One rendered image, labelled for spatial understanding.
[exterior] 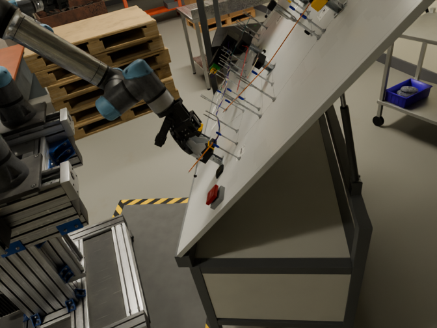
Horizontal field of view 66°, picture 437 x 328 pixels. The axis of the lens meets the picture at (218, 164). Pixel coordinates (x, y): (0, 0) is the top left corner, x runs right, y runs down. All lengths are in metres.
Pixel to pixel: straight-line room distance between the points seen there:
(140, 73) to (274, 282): 0.85
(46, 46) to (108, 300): 1.40
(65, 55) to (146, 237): 1.67
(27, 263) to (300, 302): 1.24
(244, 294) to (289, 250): 0.27
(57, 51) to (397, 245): 2.07
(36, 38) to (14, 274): 1.18
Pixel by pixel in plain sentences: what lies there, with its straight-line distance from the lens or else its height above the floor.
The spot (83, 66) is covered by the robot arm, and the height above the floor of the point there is 1.49.
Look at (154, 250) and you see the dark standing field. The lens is 2.42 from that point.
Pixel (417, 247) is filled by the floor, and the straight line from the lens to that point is 2.40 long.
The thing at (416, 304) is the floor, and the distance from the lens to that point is 2.17.
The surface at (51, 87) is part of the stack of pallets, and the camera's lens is 3.70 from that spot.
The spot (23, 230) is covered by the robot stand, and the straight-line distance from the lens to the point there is 1.45.
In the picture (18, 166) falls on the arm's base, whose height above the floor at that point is 1.21.
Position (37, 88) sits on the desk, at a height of 0.12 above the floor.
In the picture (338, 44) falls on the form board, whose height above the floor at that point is 1.49.
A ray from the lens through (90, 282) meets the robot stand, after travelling 2.18.
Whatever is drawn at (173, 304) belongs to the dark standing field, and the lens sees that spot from 2.15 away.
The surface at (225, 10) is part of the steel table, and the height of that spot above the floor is 0.85.
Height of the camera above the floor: 1.82
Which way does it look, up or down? 38 degrees down
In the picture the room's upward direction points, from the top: 11 degrees counter-clockwise
